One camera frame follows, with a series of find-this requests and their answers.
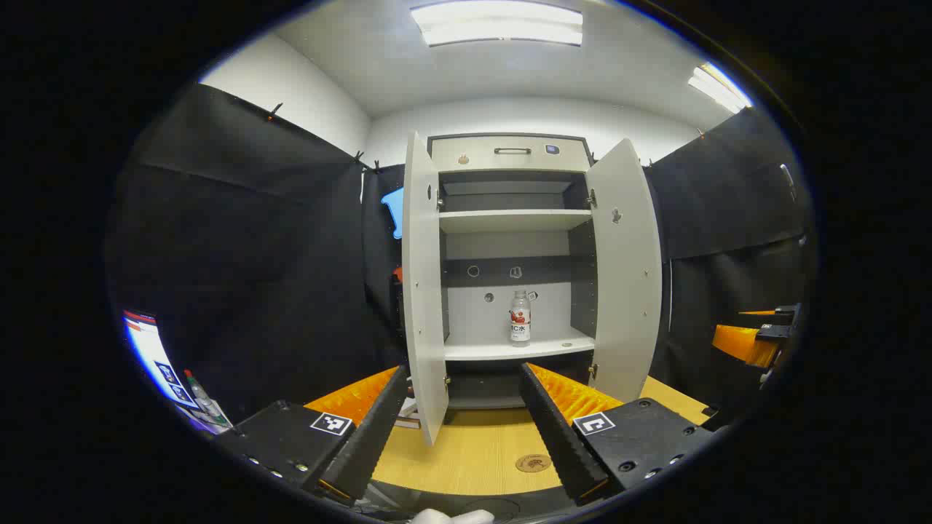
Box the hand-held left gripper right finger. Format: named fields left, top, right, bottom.
left=519, top=362, right=718, bottom=508

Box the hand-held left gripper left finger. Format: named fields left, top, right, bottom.
left=215, top=365, right=410, bottom=508

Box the clear bottle with red label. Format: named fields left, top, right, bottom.
left=510, top=290, right=532, bottom=347

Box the grey cabinet door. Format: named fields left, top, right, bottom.
left=402, top=131, right=450, bottom=446
left=586, top=138, right=663, bottom=403

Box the grey and black cabinet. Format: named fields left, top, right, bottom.
left=427, top=133, right=599, bottom=412

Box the black backdrop cloth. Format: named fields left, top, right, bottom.
left=106, top=82, right=816, bottom=426

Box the lit screen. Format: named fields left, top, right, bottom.
left=122, top=311, right=201, bottom=412

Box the ceiling light panel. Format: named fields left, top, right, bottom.
left=688, top=62, right=754, bottom=115
left=410, top=0, right=585, bottom=48

